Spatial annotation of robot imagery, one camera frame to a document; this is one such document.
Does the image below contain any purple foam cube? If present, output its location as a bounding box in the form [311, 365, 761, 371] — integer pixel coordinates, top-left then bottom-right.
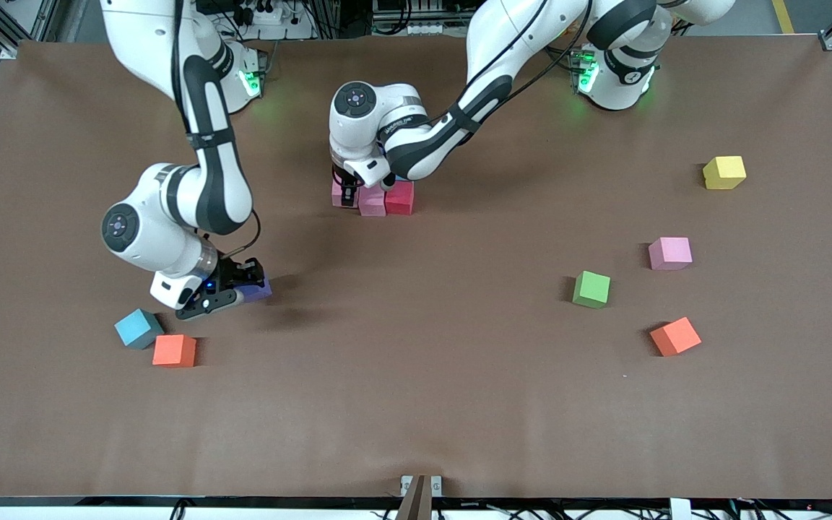
[235, 278, 273, 303]

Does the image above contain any red foam cube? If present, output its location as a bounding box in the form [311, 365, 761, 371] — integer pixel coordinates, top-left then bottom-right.
[386, 181, 416, 216]

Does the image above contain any orange foam cube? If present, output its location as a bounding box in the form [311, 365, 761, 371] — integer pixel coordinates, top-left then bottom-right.
[649, 316, 703, 358]
[152, 334, 198, 368]

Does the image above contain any green foam cube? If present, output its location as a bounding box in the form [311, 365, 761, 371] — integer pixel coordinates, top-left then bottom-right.
[572, 271, 612, 310]

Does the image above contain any light blue foam cube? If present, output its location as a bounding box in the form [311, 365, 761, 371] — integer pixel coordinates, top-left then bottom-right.
[113, 308, 165, 351]

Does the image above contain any white power strip with plugs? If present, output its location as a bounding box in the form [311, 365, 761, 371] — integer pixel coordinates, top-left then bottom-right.
[232, 0, 317, 41]

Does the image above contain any brown table cover sheet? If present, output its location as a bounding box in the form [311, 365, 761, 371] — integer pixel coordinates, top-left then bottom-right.
[0, 36, 832, 499]

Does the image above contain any black table edge strip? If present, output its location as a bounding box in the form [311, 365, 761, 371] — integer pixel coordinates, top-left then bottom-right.
[0, 495, 832, 508]

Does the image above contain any yellow foam cube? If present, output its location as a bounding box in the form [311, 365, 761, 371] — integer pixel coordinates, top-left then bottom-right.
[702, 155, 748, 191]

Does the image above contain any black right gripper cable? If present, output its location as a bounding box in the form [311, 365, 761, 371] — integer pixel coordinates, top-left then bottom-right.
[203, 208, 263, 262]

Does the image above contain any grey bracket with brown post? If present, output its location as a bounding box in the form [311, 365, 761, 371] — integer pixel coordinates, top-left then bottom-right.
[399, 474, 443, 520]

